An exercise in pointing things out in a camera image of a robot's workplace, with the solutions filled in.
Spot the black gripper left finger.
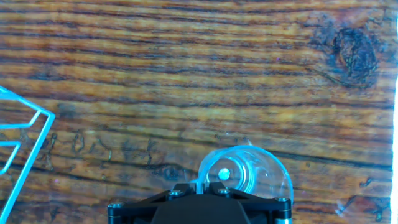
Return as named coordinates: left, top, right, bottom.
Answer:
left=107, top=182, right=198, bottom=224

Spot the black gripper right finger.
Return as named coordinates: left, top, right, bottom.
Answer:
left=208, top=182, right=294, bottom=224

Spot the clear glass cup with handle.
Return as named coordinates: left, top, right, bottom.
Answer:
left=189, top=144, right=295, bottom=203

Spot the glossy wood grain mat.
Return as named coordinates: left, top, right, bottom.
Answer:
left=0, top=0, right=397, bottom=224

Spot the white wire cup rack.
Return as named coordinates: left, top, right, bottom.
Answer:
left=0, top=85, right=57, bottom=224

